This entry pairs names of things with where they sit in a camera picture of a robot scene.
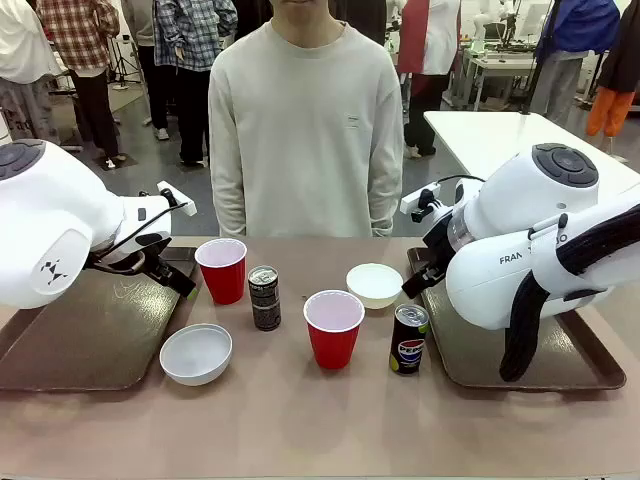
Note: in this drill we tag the person in black clothes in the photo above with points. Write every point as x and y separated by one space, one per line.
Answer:
365 20

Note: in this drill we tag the person's left forearm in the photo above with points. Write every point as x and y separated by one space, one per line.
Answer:
386 195

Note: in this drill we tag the white table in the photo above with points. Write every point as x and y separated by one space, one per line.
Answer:
475 135

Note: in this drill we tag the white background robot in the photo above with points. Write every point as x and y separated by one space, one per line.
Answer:
482 22

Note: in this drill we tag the person in red plaid shirt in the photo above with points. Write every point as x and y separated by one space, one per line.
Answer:
75 30

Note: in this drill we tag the black Pepsi can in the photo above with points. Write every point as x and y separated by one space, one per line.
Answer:
407 345

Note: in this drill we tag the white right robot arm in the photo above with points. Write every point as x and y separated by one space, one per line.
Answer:
525 210

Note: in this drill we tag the person's right forearm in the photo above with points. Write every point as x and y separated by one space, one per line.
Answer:
227 200

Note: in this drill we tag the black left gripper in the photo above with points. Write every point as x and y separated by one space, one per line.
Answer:
156 260

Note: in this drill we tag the black patterned drink can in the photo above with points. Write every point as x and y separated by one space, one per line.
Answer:
265 305

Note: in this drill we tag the person in red white top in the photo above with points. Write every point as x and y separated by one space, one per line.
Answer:
430 30

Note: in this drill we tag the brown plastic tray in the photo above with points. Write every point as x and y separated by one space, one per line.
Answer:
100 330
475 360

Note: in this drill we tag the black stand pole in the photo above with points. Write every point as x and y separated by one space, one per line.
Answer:
534 85

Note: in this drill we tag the black tripod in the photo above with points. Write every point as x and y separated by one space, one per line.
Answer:
120 65

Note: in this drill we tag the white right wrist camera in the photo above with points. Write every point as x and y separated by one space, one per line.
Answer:
417 199

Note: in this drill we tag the red plastic cup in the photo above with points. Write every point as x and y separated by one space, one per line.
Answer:
222 280
334 345

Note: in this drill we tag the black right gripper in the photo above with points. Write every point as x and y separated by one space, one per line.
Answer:
441 245

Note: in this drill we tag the person in blue jacket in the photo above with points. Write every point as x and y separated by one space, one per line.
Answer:
575 20

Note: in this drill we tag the person in blue plaid shirt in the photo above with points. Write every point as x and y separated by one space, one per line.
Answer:
185 35

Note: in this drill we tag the person in grey top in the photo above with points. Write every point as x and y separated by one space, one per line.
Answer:
146 65

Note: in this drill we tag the person in orange trousers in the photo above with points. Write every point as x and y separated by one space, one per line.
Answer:
620 55

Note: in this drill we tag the person in cream sweater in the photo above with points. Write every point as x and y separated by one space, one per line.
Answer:
305 125

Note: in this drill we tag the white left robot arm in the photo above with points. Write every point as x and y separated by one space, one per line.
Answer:
45 210

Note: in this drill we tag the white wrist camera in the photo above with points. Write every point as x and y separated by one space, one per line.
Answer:
176 198
417 199

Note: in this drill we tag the white bowl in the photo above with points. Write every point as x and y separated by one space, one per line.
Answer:
195 357
375 287

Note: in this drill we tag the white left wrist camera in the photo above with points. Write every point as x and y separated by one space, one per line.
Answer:
176 198

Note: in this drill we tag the white workbench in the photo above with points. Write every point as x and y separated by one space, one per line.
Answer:
500 65

